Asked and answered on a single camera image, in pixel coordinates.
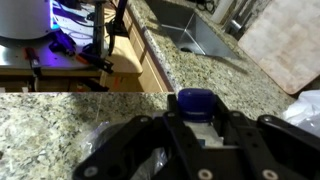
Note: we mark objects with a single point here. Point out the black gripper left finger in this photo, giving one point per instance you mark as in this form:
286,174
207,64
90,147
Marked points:
119,157

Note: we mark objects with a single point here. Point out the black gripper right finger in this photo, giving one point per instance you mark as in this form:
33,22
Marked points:
267,148

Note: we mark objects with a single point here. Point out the bottle with blue cap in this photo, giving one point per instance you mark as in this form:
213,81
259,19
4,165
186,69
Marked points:
196,108

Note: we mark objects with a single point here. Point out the wooden cutting board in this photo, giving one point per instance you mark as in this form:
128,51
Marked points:
284,42

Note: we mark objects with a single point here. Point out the robot mounting table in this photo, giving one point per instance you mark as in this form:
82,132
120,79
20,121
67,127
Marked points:
60,44

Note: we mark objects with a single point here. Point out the stainless steel sink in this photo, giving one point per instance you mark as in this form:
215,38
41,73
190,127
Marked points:
188,31

